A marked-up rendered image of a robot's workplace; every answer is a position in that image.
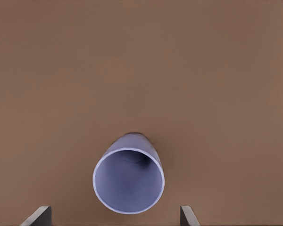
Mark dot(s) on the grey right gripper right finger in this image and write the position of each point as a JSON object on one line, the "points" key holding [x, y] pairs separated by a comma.
{"points": [[188, 217]]}

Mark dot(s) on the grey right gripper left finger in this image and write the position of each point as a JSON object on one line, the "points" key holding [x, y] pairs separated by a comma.
{"points": [[40, 217]]}

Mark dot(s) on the lavender blue cup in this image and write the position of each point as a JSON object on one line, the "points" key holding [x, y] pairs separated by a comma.
{"points": [[128, 181]]}

